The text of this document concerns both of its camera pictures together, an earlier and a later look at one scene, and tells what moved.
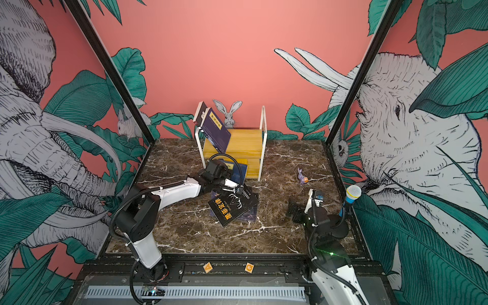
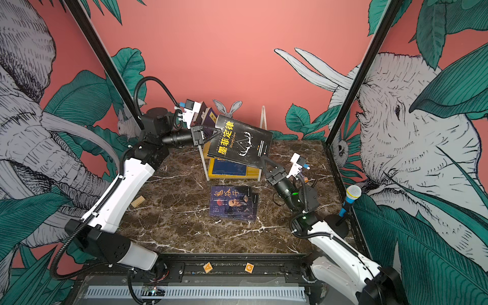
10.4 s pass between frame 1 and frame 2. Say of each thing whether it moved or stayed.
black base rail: stayed
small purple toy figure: stayed
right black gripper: moved
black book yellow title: moved
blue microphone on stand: stayed
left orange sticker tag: stayed
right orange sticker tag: stayed
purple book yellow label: stayed
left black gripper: moved
